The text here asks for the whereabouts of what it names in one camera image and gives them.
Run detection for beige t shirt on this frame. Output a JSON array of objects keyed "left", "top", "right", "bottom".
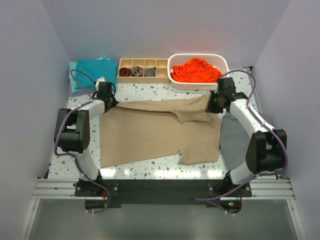
[{"left": 99, "top": 94, "right": 221, "bottom": 168}]

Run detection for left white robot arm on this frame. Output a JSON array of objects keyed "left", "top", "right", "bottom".
[{"left": 54, "top": 78, "right": 118, "bottom": 196}]

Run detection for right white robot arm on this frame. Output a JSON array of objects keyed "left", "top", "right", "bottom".
[{"left": 206, "top": 77, "right": 289, "bottom": 197}]

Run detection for folded teal t shirt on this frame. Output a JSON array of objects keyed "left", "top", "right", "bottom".
[{"left": 72, "top": 59, "right": 118, "bottom": 90}]

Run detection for red black rolled socks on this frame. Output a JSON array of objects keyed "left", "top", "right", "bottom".
[{"left": 119, "top": 67, "right": 132, "bottom": 77}]

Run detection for orange t shirt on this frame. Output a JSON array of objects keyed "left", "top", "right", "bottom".
[{"left": 170, "top": 58, "right": 223, "bottom": 84}]

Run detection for patterned rolled socks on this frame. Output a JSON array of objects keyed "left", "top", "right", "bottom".
[{"left": 131, "top": 65, "right": 144, "bottom": 77}]

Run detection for folded grey t shirt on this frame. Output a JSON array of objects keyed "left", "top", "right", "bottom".
[{"left": 219, "top": 112, "right": 287, "bottom": 183}]

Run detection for folded light turquoise shirt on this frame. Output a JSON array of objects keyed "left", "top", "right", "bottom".
[{"left": 70, "top": 58, "right": 115, "bottom": 89}]

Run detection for grey folded cloth piece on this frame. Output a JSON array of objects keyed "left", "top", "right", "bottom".
[{"left": 144, "top": 67, "right": 156, "bottom": 77}]

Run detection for wooden compartment organizer tray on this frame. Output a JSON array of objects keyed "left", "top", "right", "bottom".
[{"left": 117, "top": 58, "right": 170, "bottom": 84}]

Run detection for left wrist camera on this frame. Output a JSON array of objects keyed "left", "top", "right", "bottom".
[{"left": 95, "top": 77, "right": 106, "bottom": 90}]

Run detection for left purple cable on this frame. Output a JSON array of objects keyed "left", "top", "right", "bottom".
[{"left": 53, "top": 69, "right": 111, "bottom": 215}]

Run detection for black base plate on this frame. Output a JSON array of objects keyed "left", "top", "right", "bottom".
[{"left": 73, "top": 179, "right": 252, "bottom": 213}]

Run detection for aluminium rail frame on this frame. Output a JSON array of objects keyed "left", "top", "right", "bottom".
[{"left": 18, "top": 67, "right": 307, "bottom": 240}]

